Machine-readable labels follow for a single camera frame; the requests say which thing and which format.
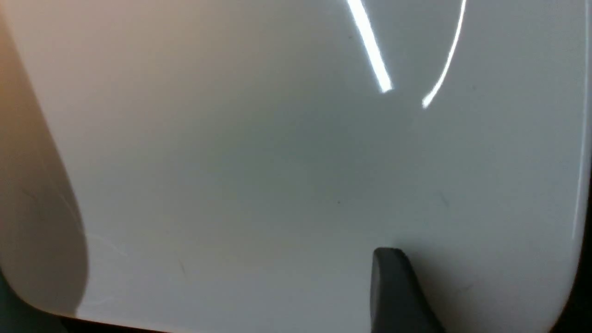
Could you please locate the white square rice plate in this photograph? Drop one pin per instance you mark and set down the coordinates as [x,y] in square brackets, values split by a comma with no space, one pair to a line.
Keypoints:
[229,166]

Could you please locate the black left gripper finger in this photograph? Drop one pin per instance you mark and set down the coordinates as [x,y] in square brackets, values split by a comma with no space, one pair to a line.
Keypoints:
[397,302]

